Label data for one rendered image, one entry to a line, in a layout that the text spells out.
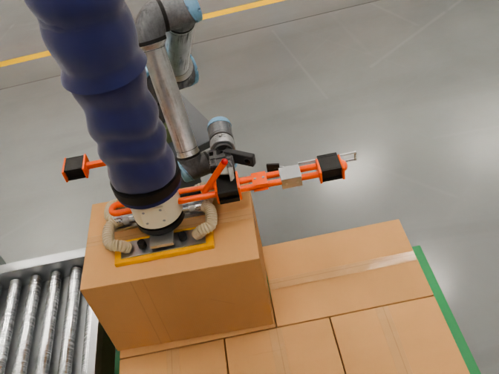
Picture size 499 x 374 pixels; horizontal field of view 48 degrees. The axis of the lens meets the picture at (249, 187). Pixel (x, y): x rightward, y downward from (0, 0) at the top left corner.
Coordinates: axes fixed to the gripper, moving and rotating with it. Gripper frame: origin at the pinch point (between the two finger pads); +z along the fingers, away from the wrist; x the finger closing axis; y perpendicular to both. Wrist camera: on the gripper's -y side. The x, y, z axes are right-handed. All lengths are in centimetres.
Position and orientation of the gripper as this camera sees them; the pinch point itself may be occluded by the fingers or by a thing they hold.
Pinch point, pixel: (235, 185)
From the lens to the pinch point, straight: 187.9
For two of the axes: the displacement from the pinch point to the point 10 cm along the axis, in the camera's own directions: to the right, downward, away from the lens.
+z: 1.3, 6.7, -7.3
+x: -1.5, -7.2, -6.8
